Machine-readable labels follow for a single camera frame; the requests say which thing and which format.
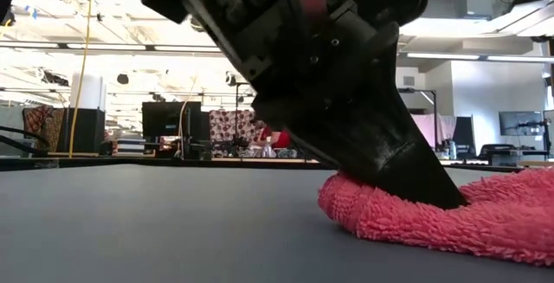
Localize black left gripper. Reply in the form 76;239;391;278
140;0;397;102

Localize pink fluffy towel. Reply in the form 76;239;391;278
318;166;554;267

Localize pink hanging cloth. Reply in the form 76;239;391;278
410;113;458;150

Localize person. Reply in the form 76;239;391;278
254;120;292;150

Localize black upright panel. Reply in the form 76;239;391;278
452;116;476;148

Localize long ceiling light strip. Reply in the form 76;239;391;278
0;42;222;53
405;51;554;64

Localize red dotted white cloth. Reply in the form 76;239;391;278
209;109;261;146

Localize black desk monitor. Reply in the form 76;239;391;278
141;100;203;139

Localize grey ceiling air unit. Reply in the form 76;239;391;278
465;0;494;19

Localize striped stacked boxes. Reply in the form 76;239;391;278
115;138;147;157

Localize black cabinet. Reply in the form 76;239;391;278
64;107;106;154

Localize brown patterned cloth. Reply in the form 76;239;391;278
22;105;66;152

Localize black background rig frame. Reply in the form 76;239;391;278
397;87;438;150

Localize white hanging cable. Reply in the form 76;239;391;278
177;74;198;159

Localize yellow cable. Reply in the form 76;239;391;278
68;0;96;158

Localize black table frame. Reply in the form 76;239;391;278
0;156;527;174

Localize black curved cable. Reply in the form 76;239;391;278
0;125;53;148
0;134;47;158

